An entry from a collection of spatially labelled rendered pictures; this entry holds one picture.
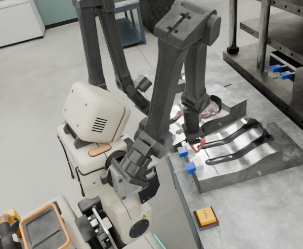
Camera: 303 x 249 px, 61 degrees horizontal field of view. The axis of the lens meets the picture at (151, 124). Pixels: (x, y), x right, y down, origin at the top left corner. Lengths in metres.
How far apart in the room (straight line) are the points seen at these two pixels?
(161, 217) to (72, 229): 1.01
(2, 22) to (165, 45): 7.01
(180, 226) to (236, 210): 0.95
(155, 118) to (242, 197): 0.63
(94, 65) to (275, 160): 0.86
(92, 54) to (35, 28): 6.37
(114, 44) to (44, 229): 0.78
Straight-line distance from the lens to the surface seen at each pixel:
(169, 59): 0.58
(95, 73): 1.08
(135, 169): 0.77
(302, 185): 1.28
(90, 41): 1.04
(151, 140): 0.77
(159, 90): 0.64
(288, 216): 1.18
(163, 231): 2.05
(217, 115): 1.48
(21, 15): 7.37
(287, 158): 1.29
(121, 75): 1.13
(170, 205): 2.15
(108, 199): 1.08
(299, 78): 1.83
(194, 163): 1.16
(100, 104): 0.79
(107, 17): 1.05
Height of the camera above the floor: 1.76
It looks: 37 degrees down
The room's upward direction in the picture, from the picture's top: 13 degrees counter-clockwise
